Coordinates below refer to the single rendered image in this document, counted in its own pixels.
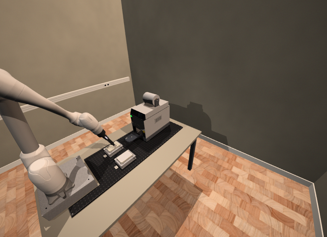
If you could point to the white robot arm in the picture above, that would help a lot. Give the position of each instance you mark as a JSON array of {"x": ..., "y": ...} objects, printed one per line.
[{"x": 43, "y": 172}]

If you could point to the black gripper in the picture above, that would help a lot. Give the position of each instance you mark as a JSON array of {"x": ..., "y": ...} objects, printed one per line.
[{"x": 103, "y": 135}]

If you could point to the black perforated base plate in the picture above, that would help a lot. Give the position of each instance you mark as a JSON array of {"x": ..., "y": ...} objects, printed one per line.
[{"x": 103, "y": 168}]

